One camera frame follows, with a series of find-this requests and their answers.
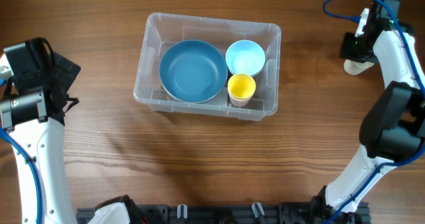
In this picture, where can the clear plastic storage container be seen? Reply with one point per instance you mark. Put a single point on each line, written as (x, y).
(165, 30)

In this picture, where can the dark blue bowl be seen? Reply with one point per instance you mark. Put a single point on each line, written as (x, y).
(193, 63)

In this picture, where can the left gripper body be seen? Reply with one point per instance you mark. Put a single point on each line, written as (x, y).
(66, 70)

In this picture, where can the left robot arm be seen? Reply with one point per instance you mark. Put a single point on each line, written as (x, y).
(39, 154)

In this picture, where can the yellow cup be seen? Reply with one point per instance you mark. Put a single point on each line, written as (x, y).
(241, 86)

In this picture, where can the cream white cup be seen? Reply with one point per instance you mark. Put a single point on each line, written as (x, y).
(355, 68)

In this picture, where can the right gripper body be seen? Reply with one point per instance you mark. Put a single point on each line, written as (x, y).
(358, 54)

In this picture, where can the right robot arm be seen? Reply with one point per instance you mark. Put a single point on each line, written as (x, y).
(392, 133)

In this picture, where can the light blue small bowl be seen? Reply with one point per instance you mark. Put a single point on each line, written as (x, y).
(245, 57)

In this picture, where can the pink cup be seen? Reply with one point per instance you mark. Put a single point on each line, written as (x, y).
(238, 102)

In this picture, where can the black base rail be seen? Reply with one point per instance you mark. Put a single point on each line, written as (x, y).
(282, 213)

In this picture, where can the mint green small bowl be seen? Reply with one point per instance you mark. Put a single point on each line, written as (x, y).
(259, 74)

